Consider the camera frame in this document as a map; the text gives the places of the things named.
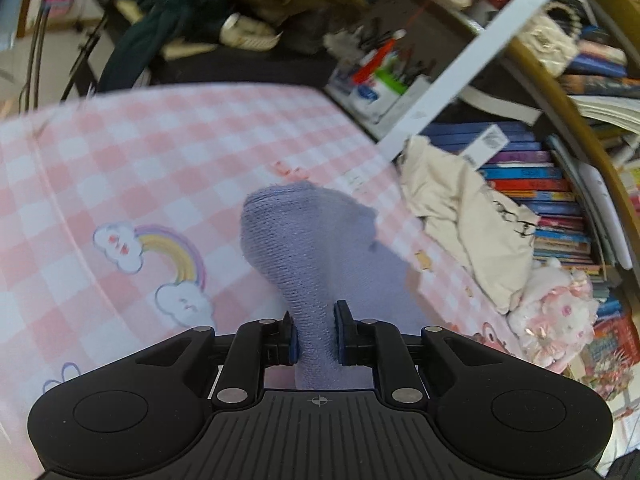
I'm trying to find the row of colourful books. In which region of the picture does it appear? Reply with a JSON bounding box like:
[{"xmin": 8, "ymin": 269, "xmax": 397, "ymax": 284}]
[{"xmin": 425, "ymin": 120, "xmax": 626, "ymax": 321}]

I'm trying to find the cream printed shirt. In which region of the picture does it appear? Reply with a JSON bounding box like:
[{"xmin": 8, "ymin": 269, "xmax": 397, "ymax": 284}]
[{"xmin": 397, "ymin": 135, "xmax": 542, "ymax": 316}]

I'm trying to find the purple and brown sweater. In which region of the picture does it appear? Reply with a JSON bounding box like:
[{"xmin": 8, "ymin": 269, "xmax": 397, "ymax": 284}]
[{"xmin": 240, "ymin": 183, "xmax": 436, "ymax": 391}]

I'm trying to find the black case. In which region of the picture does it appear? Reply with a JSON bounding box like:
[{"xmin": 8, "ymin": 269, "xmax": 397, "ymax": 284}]
[{"xmin": 150, "ymin": 25, "xmax": 381, "ymax": 106}]

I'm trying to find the wooden and white bookshelf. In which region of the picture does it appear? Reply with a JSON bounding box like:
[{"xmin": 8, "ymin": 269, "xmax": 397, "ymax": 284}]
[{"xmin": 320, "ymin": 0, "xmax": 640, "ymax": 411}]

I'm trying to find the white plush rabbit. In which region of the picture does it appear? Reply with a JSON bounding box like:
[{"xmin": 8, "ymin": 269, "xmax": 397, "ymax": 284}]
[{"xmin": 507, "ymin": 258, "xmax": 601, "ymax": 373}]

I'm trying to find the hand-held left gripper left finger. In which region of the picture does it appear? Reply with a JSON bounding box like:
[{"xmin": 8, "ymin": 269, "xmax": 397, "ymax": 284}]
[{"xmin": 135, "ymin": 311, "xmax": 301, "ymax": 413}]

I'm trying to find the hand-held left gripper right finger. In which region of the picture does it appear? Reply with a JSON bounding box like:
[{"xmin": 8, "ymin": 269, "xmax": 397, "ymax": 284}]
[{"xmin": 334, "ymin": 300, "xmax": 506, "ymax": 407}]

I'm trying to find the dark green cloth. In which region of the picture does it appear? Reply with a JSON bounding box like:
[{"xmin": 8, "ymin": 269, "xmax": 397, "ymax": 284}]
[{"xmin": 97, "ymin": 0, "xmax": 236, "ymax": 91}]

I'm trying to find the cream wristwatch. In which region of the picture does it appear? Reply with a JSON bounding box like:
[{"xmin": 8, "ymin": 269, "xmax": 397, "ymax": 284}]
[{"xmin": 220, "ymin": 12, "xmax": 283, "ymax": 51}]

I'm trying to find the bunch of pens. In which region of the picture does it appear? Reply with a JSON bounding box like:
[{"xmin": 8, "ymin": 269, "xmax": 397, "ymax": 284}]
[{"xmin": 350, "ymin": 20, "xmax": 436, "ymax": 86}]

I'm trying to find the white barcode box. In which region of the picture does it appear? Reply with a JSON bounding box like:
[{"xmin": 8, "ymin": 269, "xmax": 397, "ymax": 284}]
[{"xmin": 462, "ymin": 125, "xmax": 507, "ymax": 168}]

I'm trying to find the red printed box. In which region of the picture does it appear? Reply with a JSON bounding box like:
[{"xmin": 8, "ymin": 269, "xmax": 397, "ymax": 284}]
[{"xmin": 580, "ymin": 310, "xmax": 640, "ymax": 401}]

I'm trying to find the white beaded bag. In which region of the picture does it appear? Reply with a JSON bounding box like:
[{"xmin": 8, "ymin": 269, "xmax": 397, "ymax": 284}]
[{"xmin": 515, "ymin": 2, "xmax": 583, "ymax": 78}]

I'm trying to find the white pen holder cup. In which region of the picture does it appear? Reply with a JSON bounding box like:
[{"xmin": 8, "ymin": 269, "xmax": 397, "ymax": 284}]
[{"xmin": 350, "ymin": 67, "xmax": 433, "ymax": 126}]

